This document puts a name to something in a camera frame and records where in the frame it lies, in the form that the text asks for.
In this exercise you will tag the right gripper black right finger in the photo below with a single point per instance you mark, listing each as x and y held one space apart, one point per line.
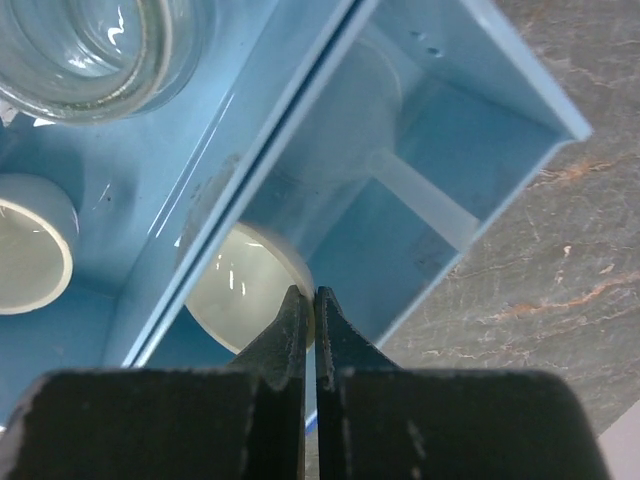
377 420

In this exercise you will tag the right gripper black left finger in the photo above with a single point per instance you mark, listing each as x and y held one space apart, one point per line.
241 421

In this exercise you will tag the white dome lid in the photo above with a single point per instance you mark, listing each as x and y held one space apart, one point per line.
241 290

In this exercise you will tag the light blue bin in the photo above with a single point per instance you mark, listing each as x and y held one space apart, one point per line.
479 117
152 190

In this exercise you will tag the small white cup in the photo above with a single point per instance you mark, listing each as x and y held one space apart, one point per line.
39 228

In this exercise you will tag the clear plastic funnel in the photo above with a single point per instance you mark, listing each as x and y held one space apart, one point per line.
348 136

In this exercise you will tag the light blue front bin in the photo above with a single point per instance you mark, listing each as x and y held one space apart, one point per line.
479 117

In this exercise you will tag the clear glass jar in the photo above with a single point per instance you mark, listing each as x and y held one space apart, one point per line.
88 62

